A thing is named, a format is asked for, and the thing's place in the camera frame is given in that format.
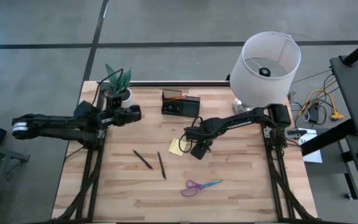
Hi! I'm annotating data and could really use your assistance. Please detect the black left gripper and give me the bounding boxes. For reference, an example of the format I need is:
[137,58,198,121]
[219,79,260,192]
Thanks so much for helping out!
[113,105,143,127]

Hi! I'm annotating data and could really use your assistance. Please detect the yellow sticky note pad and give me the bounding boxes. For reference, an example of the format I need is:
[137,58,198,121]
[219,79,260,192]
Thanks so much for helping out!
[168,137,188,157]

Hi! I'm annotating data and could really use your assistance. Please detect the black pen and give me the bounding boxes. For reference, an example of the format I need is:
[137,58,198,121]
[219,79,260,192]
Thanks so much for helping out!
[132,149,154,170]
[157,151,167,180]

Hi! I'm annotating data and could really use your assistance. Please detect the black mesh desk organizer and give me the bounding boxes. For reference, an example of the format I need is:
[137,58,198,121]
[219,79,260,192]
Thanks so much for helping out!
[161,89,201,118]

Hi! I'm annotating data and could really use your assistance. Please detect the green plant in white pot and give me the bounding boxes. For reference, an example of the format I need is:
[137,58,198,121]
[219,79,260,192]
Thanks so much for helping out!
[99,63,135,108]

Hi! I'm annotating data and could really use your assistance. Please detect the white shade silver table lamp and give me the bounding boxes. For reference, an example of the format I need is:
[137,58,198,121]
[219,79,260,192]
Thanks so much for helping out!
[229,30,303,115]

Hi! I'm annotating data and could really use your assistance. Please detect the small black controller box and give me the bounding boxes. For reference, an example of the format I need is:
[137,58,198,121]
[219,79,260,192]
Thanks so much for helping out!
[286,128,308,140]

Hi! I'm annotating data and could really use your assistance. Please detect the white paper sheet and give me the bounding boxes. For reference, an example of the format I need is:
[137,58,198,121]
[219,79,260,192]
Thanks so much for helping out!
[296,128,324,164]

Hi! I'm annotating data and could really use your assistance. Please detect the black power adapter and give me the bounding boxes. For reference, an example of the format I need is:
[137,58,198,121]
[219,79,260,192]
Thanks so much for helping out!
[308,105,321,124]

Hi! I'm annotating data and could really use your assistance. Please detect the black diagonal stand leg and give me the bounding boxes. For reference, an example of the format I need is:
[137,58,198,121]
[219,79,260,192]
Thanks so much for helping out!
[300,119,358,157]

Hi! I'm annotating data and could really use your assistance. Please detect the grey metal stand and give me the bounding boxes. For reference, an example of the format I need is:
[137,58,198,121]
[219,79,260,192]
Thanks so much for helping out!
[0,139,30,224]

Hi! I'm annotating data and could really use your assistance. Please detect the grey side table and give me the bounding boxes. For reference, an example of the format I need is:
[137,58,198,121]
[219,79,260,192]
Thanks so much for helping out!
[329,54,358,138]

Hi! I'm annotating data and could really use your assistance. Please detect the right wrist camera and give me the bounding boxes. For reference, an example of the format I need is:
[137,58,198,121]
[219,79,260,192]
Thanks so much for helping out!
[190,143,210,161]

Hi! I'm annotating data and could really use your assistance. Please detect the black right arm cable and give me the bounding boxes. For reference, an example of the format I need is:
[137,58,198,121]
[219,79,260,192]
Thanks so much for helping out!
[178,116,203,154]

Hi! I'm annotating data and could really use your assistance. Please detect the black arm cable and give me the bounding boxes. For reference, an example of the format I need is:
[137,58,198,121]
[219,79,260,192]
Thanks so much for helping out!
[178,116,203,154]
[91,68,124,107]

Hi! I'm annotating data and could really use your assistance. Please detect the black table edge rail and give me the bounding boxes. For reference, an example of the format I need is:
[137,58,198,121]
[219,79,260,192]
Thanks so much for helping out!
[96,80,231,88]

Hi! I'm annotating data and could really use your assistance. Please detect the purple handled scissors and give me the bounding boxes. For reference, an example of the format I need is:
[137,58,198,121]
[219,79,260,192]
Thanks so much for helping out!
[181,179,224,198]

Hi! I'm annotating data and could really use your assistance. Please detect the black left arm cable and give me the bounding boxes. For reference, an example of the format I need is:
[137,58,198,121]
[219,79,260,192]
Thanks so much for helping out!
[91,68,124,107]

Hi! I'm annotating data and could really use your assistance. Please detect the yellow cable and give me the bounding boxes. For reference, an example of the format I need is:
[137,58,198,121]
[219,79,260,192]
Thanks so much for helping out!
[299,88,345,121]

